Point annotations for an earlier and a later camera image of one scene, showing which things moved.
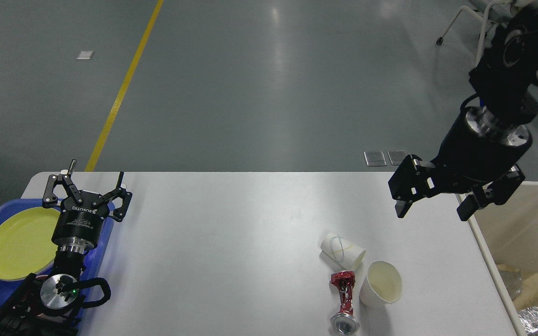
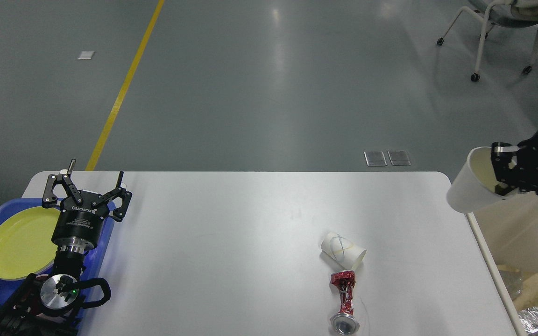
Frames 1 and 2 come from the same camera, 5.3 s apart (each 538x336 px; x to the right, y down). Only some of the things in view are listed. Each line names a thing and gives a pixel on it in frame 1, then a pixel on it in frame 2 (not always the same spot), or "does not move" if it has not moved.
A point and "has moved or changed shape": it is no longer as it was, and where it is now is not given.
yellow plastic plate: (20, 244) does not move
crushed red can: (345, 322) does not move
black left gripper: (78, 226) does not move
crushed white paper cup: (382, 284) has moved or changed shape
